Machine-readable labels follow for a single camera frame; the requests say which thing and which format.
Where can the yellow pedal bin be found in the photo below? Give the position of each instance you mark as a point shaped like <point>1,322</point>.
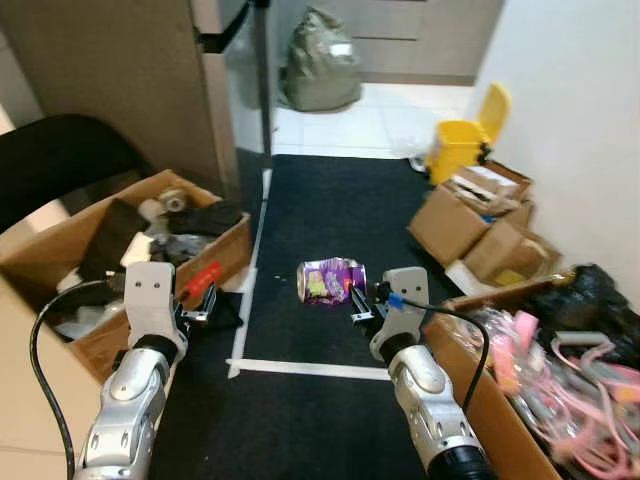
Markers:
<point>460,145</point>

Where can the black rubbish bag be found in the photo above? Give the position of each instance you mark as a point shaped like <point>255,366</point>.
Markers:
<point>600,295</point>

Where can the white floor tape line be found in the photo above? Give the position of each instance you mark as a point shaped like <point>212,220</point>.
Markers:
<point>300,368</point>

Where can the black floor mat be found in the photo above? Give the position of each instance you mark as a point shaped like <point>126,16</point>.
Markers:
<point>340,210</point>

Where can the beige tape roll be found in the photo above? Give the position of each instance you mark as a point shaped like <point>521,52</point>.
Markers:
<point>174,200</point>

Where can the cardboard box with papers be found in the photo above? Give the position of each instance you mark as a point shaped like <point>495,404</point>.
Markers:
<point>445,225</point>

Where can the large open cardboard box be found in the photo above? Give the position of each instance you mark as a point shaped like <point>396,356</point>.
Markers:
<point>60,250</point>

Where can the cardboard box with hangers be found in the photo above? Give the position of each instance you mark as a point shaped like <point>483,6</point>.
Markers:
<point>480,400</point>

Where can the black chair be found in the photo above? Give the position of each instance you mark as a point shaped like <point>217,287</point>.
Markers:
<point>60,160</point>

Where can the pink hanger bundle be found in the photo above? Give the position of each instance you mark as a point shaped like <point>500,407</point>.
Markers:
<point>570,390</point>

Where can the olive green sack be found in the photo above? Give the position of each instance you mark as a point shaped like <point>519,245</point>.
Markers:
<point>320,70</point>

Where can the brown steel refrigerator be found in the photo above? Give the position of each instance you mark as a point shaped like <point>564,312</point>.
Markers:
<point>120,60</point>

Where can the grey kitchen cabinet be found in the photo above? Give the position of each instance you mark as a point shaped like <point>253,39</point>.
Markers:
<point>420,35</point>

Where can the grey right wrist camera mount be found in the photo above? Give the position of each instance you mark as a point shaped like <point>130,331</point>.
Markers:
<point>402,310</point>

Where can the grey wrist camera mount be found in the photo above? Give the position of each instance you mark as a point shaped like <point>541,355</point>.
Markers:
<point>152,295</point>
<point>402,310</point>

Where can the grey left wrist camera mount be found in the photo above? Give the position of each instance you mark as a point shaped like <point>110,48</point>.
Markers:
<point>152,295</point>

